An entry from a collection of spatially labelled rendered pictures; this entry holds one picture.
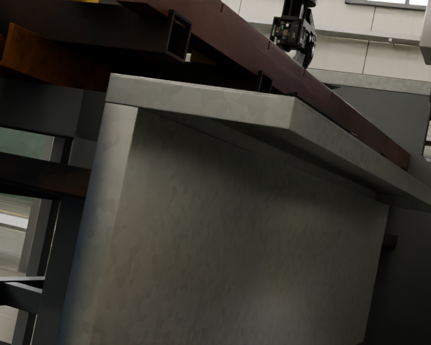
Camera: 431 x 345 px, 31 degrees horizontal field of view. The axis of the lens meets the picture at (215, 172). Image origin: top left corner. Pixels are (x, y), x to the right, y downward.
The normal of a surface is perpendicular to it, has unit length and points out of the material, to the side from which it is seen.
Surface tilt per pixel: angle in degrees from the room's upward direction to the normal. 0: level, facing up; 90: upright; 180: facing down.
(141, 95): 90
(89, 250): 90
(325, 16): 90
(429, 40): 90
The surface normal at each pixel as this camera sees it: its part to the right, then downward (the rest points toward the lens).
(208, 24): 0.90, 0.16
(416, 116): -0.40, -0.11
